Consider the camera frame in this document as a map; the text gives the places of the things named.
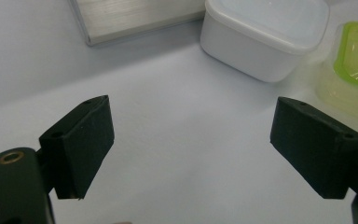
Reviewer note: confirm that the silver metal block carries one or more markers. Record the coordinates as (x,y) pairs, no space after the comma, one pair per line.
(130,18)

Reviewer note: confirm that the white plastic food container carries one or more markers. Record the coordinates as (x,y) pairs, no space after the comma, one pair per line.
(245,53)

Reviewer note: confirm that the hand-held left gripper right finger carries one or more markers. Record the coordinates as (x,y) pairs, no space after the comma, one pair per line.
(317,152)

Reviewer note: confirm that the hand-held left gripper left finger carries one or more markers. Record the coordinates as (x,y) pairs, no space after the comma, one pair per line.
(79,146)

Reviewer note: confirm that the clear plastic food container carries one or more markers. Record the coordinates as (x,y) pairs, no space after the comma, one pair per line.
(338,93)

